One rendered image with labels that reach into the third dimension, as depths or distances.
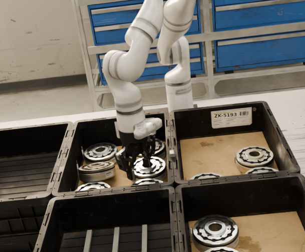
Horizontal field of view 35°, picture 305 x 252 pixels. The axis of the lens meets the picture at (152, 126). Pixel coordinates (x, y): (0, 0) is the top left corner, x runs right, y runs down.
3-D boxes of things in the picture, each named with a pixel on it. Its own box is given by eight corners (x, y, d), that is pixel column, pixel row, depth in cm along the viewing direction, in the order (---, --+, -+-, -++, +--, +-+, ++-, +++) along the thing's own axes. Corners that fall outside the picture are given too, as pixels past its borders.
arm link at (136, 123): (139, 141, 118) (136, 119, 115) (109, 129, 125) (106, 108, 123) (164, 125, 124) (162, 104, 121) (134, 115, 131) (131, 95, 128)
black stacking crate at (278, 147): (173, 143, 154) (170, 112, 148) (265, 134, 152) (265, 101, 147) (180, 223, 119) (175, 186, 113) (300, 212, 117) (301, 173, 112)
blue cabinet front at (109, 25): (101, 84, 335) (87, 5, 309) (204, 72, 331) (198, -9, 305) (101, 86, 332) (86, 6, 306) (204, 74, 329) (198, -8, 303)
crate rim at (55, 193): (75, 127, 151) (73, 120, 150) (169, 117, 149) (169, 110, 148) (52, 204, 116) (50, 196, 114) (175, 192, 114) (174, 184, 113)
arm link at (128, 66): (122, 73, 111) (151, 25, 114) (97, 67, 117) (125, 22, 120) (138, 89, 116) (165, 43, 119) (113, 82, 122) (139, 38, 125)
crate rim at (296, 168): (170, 117, 149) (169, 110, 148) (266, 106, 148) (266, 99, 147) (175, 192, 114) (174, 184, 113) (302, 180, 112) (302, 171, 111)
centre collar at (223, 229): (202, 223, 110) (202, 221, 110) (223, 220, 110) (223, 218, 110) (206, 237, 106) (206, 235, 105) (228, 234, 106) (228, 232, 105)
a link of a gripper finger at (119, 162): (115, 150, 125) (123, 165, 129) (111, 155, 125) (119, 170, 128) (122, 153, 124) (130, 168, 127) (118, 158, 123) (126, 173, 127)
